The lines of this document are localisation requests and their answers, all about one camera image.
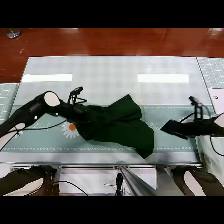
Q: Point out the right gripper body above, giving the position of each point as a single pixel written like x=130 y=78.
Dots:
x=186 y=128

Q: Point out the dark green shirt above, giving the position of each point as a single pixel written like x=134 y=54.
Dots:
x=123 y=125

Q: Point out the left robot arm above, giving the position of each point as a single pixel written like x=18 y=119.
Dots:
x=31 y=110

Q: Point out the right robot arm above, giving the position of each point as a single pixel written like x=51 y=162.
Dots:
x=215 y=126

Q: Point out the pale green garment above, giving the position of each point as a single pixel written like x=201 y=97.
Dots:
x=213 y=160

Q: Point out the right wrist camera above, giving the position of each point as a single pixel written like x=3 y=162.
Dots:
x=198 y=108

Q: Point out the silver frame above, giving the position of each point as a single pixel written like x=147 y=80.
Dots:
x=141 y=186

